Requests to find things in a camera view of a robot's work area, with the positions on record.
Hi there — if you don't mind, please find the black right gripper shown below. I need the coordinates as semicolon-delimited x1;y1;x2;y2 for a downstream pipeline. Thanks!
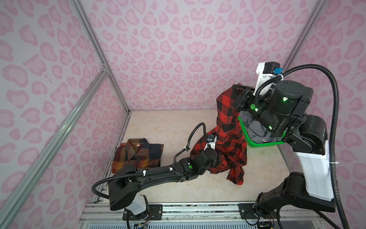
230;82;287;134

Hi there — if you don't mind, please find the red black plaid shirt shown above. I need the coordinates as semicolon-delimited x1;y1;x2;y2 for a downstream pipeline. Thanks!
208;88;247;185

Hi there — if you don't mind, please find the green plastic basket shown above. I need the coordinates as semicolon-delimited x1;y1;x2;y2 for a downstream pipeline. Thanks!
238;115;286;148

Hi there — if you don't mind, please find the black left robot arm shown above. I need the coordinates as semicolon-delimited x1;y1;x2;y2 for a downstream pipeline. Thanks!
108;148;219;216

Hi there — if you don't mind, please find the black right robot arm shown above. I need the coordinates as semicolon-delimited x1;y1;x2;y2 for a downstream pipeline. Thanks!
232;80;336;217

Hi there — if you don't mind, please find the folded brown plaid shirt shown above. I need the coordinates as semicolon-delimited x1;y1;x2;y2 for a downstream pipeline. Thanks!
111;138;164;174

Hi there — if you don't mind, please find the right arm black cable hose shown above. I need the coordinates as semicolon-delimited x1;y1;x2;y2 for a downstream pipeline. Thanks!
254;63;350;229

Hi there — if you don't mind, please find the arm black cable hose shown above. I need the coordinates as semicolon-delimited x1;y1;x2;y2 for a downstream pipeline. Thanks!
254;63;350;229
91;122;207;200

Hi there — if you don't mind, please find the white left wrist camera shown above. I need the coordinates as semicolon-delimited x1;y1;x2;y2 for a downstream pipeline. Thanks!
204;135;217;150

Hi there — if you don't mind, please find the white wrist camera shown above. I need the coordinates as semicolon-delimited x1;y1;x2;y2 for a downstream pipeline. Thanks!
204;135;217;150
253;62;283;95

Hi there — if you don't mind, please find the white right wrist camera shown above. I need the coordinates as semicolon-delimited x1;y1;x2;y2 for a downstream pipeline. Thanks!
253;62;283;95

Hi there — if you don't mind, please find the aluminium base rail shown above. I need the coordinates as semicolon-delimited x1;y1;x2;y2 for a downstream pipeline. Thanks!
77;202;328;229

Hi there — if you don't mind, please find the right corner aluminium post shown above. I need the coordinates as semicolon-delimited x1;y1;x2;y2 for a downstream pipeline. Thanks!
282;0;328;69

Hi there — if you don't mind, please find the corner aluminium post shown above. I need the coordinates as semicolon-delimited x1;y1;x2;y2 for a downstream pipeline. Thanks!
70;0;130;115
282;0;328;69

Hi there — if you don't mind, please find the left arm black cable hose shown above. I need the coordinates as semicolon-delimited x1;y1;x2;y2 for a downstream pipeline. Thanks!
91;122;207;200

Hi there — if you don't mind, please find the left corner aluminium post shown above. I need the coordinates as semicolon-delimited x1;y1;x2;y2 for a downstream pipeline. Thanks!
70;0;130;115

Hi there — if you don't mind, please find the aluminium frame diagonal bar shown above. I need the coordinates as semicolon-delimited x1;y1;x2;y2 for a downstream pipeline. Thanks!
0;68;109;229

